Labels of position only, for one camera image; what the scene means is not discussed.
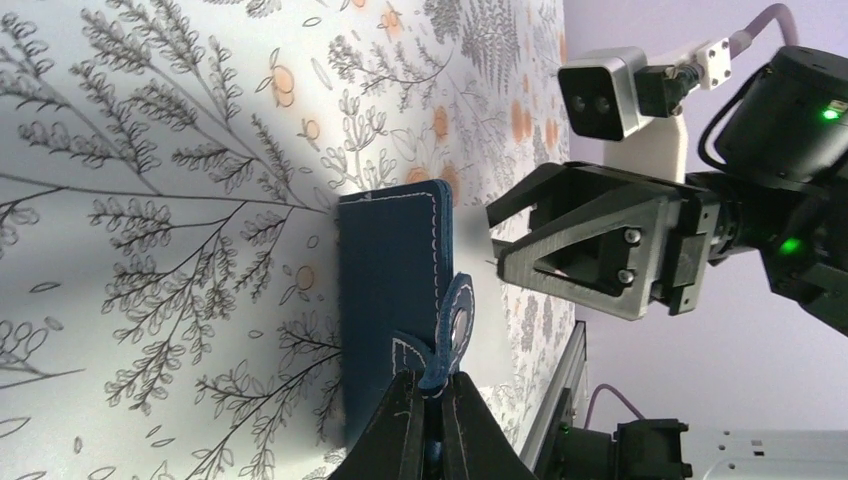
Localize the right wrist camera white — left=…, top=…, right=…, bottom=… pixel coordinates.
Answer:
left=557, top=38, right=733, bottom=183

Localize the floral table mat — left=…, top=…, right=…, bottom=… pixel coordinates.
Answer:
left=1, top=1, right=568, bottom=479

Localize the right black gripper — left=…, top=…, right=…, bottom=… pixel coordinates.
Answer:
left=486, top=161, right=721, bottom=321

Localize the aluminium rail frame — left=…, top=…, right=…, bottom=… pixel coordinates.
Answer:
left=520, top=322, right=847, bottom=479

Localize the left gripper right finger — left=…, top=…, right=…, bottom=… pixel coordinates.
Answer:
left=441, top=372, right=534, bottom=480

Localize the blue card holder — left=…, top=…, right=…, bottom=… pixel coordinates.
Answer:
left=338, top=179, right=475, bottom=447

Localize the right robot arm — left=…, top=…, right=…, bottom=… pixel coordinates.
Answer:
left=487, top=46, right=847, bottom=332

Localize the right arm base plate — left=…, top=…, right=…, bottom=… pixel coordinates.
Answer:
left=534, top=419, right=693, bottom=480

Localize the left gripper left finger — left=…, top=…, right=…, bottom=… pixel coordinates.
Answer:
left=329, top=370, right=426, bottom=480

